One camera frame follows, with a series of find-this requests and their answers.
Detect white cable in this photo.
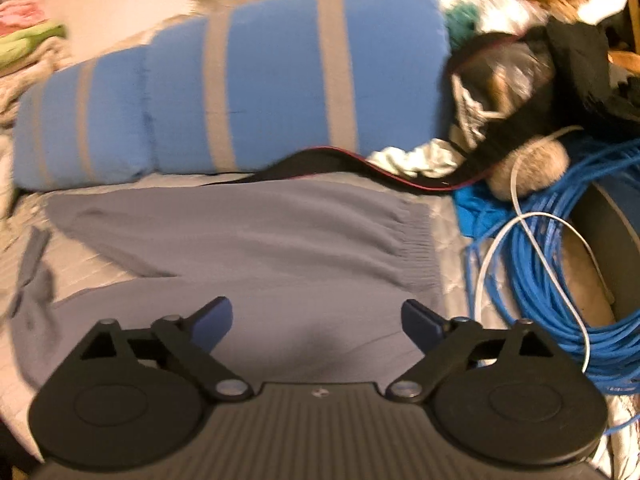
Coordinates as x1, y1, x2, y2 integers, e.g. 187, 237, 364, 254
472, 125, 616, 373

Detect grey pants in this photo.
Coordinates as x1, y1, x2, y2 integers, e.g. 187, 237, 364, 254
7, 172, 446, 396

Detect beige furry plush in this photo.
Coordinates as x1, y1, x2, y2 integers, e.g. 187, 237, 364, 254
487, 137, 571, 198

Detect white cloth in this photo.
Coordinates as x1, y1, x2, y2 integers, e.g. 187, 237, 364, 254
367, 137, 466, 181

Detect black garment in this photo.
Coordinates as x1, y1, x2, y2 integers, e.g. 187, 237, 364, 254
545, 15, 640, 126

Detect teal cloth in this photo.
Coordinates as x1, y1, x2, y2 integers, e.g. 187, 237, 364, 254
442, 2, 483, 43

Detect blue cable coil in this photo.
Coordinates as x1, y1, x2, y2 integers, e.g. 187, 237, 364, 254
462, 140, 640, 436

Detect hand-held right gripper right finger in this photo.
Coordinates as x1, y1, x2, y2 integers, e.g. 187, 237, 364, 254
385, 299, 558, 405

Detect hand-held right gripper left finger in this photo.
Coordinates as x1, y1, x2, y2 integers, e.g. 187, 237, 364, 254
80, 296, 253, 403

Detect blue cloth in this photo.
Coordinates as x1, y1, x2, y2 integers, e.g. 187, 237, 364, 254
455, 185, 506, 238

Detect blue grey-striped pillow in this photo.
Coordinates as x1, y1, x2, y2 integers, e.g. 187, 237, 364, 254
12, 0, 451, 193

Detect black strap with red edge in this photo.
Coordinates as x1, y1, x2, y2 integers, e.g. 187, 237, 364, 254
210, 30, 571, 196

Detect pink cloth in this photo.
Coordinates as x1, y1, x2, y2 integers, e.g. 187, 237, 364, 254
0, 0, 46, 31

